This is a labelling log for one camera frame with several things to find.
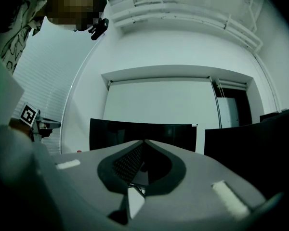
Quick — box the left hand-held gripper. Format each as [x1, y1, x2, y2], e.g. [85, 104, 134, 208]
[19, 102, 62, 142]

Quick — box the person's left forearm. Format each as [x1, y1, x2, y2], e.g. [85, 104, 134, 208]
[9, 117, 32, 134]

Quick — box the patterned grey shirt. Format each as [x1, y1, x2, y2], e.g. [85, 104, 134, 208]
[0, 0, 51, 75]

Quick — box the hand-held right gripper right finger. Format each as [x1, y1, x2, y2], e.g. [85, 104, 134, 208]
[132, 140, 267, 231]

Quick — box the large black monitor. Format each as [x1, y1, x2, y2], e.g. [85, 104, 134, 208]
[204, 119, 289, 197]

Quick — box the white roller blind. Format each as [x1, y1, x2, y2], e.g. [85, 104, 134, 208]
[103, 77, 220, 129]

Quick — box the black headset microphone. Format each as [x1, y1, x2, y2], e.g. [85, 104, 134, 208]
[88, 18, 109, 41]

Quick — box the person's head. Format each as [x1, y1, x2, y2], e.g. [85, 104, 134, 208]
[46, 0, 108, 32]

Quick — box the white pipe run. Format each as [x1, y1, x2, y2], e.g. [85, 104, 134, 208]
[112, 0, 281, 113]

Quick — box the curved black monitor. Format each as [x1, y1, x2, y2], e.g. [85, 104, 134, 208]
[89, 118, 197, 153]

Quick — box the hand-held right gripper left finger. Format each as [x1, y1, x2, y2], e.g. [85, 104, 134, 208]
[31, 140, 144, 231]

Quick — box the black keyboard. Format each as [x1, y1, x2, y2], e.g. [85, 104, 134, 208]
[112, 144, 145, 185]

